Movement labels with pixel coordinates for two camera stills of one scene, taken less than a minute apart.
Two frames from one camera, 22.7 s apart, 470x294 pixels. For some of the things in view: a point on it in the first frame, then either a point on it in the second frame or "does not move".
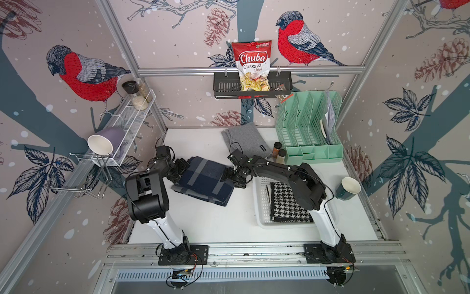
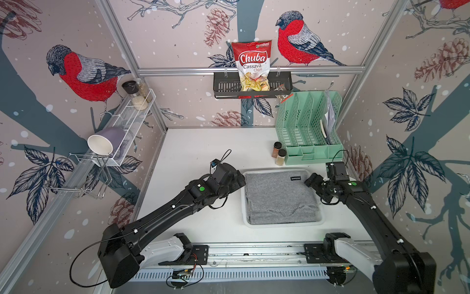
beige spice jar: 280,158 does not move
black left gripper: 183,164 -> 237,184
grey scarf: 246,138 -> 281,197
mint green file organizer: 309,124 does not move
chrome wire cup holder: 85,173 does not move
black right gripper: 227,172 -> 313,180
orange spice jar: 277,146 does not move
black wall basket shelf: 227,85 does not move
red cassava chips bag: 253,60 does not move
